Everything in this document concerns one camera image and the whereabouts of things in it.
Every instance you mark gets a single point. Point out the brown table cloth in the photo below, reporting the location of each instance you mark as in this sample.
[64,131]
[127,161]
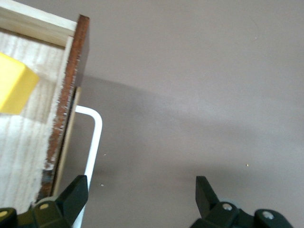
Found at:
[190,95]

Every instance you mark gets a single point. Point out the yellow block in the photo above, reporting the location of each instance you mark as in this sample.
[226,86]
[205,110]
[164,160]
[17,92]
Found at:
[14,83]

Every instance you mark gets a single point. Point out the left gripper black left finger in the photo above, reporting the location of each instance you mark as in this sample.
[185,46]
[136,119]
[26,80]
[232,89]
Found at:
[69,204]

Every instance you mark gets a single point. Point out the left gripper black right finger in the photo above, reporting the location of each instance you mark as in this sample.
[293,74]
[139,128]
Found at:
[209,204]

